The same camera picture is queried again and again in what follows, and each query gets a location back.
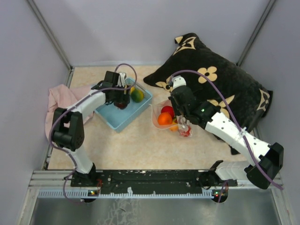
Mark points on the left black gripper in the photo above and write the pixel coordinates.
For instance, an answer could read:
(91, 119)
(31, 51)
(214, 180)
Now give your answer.
(123, 97)

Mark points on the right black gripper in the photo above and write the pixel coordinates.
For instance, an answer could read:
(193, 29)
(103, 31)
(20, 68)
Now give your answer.
(172, 98)

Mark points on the dark red apple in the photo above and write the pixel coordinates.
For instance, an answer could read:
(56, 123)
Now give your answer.
(121, 105)

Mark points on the clear dotted zip bag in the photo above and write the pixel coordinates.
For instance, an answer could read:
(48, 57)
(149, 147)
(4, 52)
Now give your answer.
(156, 111)

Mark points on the yellow lemon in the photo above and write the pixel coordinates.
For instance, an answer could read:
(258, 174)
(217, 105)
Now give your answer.
(132, 89)

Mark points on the light blue plastic basket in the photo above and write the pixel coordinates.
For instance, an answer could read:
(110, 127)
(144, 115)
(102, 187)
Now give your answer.
(118, 119)

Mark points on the green orange mango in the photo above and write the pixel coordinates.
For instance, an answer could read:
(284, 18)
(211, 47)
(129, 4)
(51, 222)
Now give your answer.
(174, 126)

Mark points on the orange fruit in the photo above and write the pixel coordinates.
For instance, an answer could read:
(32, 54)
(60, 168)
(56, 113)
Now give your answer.
(164, 119)

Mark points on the green yellow mango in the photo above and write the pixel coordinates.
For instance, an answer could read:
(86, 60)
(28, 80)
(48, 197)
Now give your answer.
(137, 95)

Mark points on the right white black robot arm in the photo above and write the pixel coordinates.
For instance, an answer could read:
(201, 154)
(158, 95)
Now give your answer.
(265, 160)

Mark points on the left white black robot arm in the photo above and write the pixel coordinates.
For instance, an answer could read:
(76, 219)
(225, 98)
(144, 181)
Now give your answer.
(67, 132)

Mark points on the black floral pillow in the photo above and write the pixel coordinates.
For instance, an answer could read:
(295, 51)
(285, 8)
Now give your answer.
(215, 79)

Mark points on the pink cloth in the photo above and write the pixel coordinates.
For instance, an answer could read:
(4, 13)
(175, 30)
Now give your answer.
(62, 97)

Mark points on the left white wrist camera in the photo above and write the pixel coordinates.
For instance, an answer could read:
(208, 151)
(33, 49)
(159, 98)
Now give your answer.
(121, 79)

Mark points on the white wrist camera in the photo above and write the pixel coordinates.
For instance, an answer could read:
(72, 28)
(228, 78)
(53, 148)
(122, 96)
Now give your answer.
(176, 82)
(121, 79)

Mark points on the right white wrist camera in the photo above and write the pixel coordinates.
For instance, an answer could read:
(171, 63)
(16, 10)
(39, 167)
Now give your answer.
(176, 82)

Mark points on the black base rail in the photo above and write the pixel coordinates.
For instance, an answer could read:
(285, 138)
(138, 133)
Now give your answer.
(146, 181)

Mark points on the white slotted cable duct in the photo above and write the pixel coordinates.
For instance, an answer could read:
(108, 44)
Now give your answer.
(90, 193)

